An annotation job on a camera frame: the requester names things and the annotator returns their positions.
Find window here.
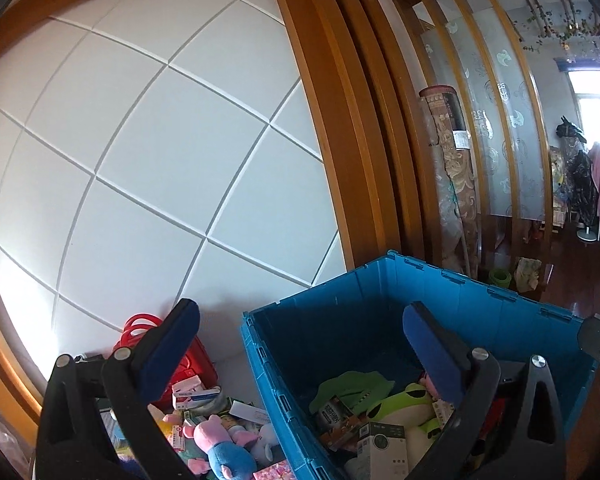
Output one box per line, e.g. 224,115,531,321
567,70,600,143

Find dark green box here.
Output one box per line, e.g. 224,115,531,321
316,395,356,433

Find beige bag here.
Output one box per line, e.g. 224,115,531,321
514,257,545,291

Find orange box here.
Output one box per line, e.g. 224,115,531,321
320,417,368,453

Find pink pig plush toy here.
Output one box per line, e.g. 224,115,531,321
187,412,261,480

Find hanging vine decoration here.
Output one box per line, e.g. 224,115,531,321
512,0,600,53

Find rolled patterned carpet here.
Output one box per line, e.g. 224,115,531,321
419,85,481,281

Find small pink white box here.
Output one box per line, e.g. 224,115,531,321
172,376,205,397

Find black hanging clothes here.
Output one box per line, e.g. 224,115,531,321
555,115,600,221

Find pink patterned box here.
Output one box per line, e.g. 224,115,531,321
252,460,296,480

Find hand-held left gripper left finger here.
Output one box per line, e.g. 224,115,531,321
34,298,202,480

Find green frog plush toy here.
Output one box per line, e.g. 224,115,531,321
367,382,446,461

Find blue plastic crate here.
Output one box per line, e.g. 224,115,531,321
240,250,600,480

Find white black box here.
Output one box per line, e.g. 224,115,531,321
355,422,408,476

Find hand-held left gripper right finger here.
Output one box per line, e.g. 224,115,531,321
401,301,567,480

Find small white plush toy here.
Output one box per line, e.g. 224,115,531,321
252,422,281,466

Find red plastic case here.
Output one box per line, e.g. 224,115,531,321
112,314,219,411

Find brown wooden frame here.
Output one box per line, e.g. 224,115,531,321
0,0,426,441

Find wooden frosted glass partition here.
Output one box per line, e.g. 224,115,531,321
386,0,553,281

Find white blue medicine box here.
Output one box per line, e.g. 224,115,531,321
175,387,222,411

